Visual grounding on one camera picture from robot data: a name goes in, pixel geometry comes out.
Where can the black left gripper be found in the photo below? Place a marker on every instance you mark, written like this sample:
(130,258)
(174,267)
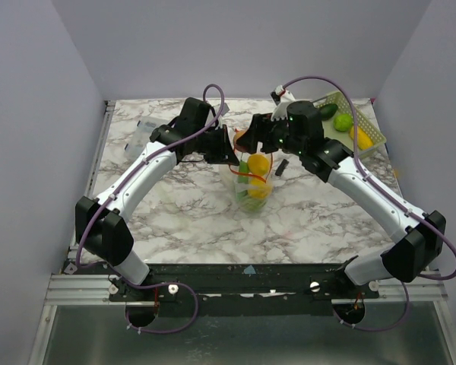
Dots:
(220,132)

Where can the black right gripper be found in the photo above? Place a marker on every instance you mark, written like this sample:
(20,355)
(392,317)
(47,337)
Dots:
(266,129)

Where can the yellow toy lemon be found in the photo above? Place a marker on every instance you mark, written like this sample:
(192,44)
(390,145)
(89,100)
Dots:
(258,164)

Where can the white toy mushroom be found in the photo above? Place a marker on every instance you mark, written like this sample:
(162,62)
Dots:
(241,188)

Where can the clear zip bag orange zipper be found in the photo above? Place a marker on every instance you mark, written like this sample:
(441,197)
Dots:
(230,173)

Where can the yellow toy pear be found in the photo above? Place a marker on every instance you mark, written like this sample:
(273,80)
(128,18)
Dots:
(259,189)

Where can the green toy cabbage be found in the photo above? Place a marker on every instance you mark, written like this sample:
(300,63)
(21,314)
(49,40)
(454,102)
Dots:
(250,204)

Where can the yellow toy mango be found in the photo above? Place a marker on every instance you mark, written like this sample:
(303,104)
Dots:
(360,139)

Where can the orange toy peach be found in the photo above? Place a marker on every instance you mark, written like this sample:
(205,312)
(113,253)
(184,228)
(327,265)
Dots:
(238,135)

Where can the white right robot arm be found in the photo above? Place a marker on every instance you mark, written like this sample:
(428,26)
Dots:
(417,235)

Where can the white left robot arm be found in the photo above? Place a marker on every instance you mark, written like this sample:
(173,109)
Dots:
(101,223)

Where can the black pin header strip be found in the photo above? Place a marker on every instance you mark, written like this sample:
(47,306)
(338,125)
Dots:
(282,166)

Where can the dark green toy avocado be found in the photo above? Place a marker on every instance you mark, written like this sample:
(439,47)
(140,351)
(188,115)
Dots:
(328,111)

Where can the clear plastic box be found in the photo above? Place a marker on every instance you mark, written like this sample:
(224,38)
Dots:
(141,136)

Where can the light green toy apple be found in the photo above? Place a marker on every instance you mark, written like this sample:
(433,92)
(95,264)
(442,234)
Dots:
(343,122)

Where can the green perforated plastic basket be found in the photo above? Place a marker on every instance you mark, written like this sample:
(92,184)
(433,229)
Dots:
(362,121)

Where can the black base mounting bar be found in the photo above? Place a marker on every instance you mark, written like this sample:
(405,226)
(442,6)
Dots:
(180,290)

